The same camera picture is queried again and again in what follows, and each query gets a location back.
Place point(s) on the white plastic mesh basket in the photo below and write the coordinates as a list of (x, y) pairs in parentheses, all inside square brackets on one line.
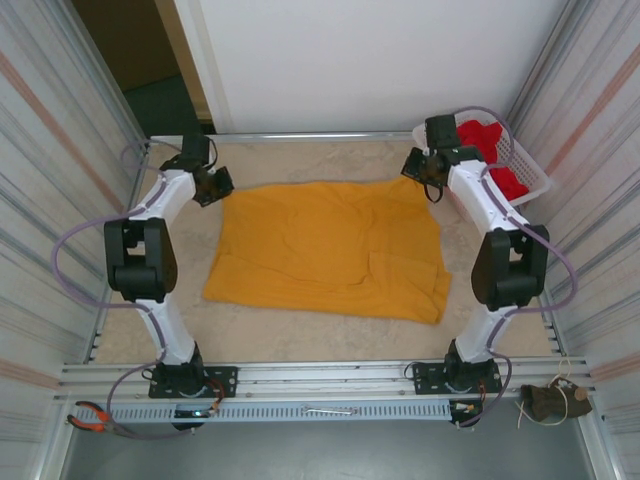
[(525, 165)]

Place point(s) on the aluminium table edge frame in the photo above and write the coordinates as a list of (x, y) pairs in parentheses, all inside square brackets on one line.
[(300, 136)]

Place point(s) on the striped enclosure side panel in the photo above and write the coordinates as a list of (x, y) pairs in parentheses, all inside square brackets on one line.
[(50, 200), (590, 200)]

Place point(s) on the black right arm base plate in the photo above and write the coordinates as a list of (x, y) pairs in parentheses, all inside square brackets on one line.
[(425, 377)]

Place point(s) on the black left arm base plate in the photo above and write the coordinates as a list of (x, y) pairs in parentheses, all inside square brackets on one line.
[(225, 380)]

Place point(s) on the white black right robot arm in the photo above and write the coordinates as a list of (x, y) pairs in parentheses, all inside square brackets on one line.
[(510, 270)]

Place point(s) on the red cloth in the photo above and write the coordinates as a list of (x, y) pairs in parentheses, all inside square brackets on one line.
[(480, 135)]

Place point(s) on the small controller board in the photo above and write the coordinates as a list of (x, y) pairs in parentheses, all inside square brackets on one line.
[(192, 413), (465, 410)]

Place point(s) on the mustard yellow t-shirt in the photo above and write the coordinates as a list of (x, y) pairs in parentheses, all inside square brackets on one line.
[(310, 240)]

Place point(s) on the small silver wrench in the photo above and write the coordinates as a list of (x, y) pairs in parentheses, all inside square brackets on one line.
[(330, 410)]

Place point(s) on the aluminium mounting rail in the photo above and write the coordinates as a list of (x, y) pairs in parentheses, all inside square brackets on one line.
[(325, 375)]

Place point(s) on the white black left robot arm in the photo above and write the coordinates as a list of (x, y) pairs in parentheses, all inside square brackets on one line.
[(145, 260)]

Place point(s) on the white door frame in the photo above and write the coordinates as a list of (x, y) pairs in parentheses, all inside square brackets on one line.
[(200, 60)]

